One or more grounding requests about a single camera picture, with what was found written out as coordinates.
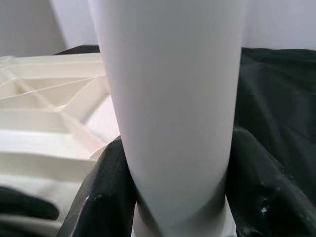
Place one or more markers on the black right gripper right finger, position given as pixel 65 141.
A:
pixel 266 197

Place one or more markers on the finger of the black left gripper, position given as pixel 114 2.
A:
pixel 24 202

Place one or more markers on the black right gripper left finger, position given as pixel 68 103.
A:
pixel 103 197

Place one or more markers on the white plastic children table top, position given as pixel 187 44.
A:
pixel 37 135

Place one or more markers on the white plastic table leg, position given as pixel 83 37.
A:
pixel 172 98

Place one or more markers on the black cloth table cover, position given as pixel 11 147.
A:
pixel 276 98

